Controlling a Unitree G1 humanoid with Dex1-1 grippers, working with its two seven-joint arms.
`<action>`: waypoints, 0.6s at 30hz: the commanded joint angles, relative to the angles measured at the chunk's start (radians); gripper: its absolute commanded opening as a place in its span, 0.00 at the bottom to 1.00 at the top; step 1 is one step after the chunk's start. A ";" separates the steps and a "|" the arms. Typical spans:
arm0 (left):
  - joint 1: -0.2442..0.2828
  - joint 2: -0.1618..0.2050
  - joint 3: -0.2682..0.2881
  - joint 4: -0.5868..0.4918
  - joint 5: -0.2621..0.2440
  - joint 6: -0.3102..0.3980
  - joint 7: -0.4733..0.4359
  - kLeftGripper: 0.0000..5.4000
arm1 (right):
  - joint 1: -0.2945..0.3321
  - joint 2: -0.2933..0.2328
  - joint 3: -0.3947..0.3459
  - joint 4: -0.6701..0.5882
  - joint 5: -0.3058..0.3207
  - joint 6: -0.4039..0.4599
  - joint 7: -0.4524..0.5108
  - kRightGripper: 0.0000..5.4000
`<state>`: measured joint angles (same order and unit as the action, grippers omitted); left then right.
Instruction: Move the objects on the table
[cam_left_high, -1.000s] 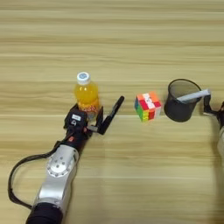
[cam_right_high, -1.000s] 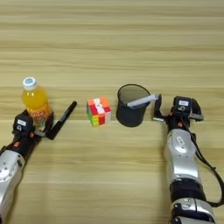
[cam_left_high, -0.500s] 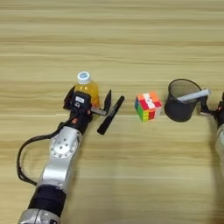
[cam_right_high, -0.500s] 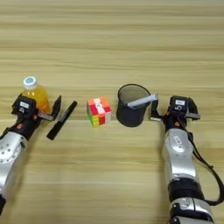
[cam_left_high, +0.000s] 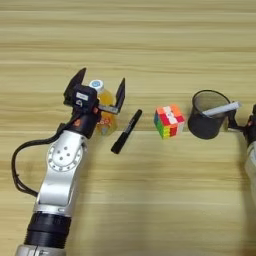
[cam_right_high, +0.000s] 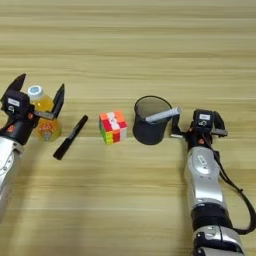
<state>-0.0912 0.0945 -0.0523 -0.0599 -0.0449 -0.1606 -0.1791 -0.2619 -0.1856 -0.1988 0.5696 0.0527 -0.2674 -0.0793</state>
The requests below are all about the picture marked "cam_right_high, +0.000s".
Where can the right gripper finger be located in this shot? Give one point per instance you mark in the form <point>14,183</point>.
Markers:
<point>175,126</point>
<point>219,120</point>

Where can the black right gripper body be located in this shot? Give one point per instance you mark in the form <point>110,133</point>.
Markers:
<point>199,138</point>

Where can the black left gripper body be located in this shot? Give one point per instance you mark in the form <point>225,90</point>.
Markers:
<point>20,128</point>

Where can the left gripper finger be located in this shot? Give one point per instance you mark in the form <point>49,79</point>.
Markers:
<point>58,101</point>
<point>16,85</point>

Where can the white marker pen black cap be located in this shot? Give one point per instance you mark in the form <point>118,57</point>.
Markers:
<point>163,115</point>

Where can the orange juice bottle white cap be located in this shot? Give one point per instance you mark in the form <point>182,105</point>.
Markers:
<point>45,116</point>

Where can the black mesh pen cup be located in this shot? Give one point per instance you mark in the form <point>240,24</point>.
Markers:
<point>150,130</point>

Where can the multicolour puzzle cube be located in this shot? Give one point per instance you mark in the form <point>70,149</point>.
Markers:
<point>113,128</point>

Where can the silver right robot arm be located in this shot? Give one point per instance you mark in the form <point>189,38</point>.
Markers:
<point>205,186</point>

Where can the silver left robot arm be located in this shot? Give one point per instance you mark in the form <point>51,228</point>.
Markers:
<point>7,173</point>

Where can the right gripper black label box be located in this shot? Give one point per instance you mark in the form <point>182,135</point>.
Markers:
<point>203,118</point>

